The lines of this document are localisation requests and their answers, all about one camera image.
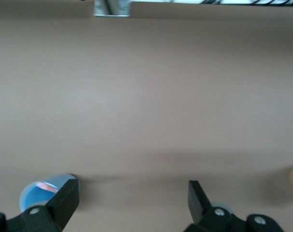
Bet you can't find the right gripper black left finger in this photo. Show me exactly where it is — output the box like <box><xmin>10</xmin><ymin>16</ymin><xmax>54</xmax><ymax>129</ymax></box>
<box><xmin>0</xmin><ymin>178</ymin><xmax>80</xmax><ymax>232</ymax></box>

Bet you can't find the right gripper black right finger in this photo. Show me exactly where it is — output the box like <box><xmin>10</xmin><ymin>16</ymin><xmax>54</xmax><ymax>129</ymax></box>
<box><xmin>184</xmin><ymin>180</ymin><xmax>283</xmax><ymax>232</ymax></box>

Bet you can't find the small blue plastic cup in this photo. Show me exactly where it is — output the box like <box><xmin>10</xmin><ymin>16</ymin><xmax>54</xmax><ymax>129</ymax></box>
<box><xmin>19</xmin><ymin>173</ymin><xmax>81</xmax><ymax>214</ymax></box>

